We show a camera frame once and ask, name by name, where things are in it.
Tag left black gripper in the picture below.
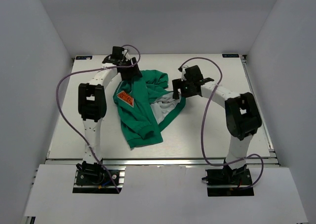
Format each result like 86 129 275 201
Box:
119 57 142 80

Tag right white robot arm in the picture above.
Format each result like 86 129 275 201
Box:
172 65 262 184

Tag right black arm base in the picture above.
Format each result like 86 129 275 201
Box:
201 166 254 197

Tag green zip jacket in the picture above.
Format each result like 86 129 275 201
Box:
113 70 186 149

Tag right blue table label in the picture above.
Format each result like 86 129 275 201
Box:
222 53 239 58

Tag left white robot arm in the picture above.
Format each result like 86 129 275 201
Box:
78 57 141 164

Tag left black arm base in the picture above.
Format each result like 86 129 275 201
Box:
73 161 122 194

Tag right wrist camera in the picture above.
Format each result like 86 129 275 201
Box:
178 65 188 81

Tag left blue table label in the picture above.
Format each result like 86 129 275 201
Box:
75 55 92 60

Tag blue table label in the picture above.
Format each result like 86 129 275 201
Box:
222 53 239 58
75 55 92 60

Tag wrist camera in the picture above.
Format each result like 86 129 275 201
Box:
102 46 126 66
178 65 188 81

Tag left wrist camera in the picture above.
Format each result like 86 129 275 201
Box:
102 46 126 66

